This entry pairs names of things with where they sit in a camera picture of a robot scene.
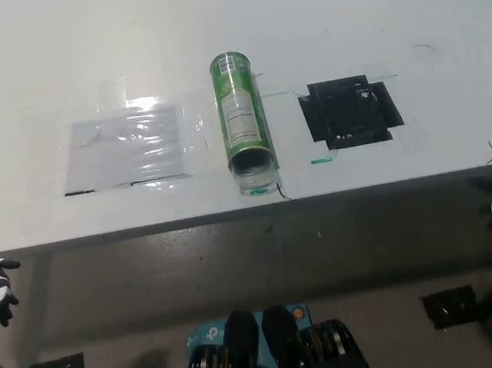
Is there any teal router box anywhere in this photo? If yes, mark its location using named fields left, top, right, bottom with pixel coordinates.
left=182, top=300, right=317, bottom=368

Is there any green chips can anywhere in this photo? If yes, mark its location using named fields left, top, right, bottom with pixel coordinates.
left=206, top=48, right=281, bottom=175

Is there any black tape square patch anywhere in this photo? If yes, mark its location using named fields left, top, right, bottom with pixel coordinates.
left=295, top=70, right=407, bottom=154

